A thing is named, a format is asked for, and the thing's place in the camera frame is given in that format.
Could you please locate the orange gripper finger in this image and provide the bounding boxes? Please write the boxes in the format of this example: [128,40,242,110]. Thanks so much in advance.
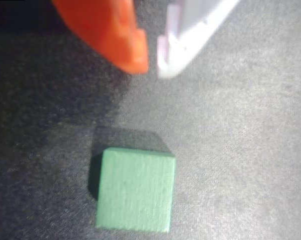
[51,0,150,74]

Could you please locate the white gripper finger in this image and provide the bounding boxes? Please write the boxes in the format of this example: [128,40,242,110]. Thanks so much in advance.
[156,0,242,80]

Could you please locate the green wooden cube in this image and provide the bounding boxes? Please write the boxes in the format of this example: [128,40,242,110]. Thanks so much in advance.
[89,146,177,234]

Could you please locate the black table mat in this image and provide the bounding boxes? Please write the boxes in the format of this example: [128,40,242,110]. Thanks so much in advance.
[0,0,301,240]

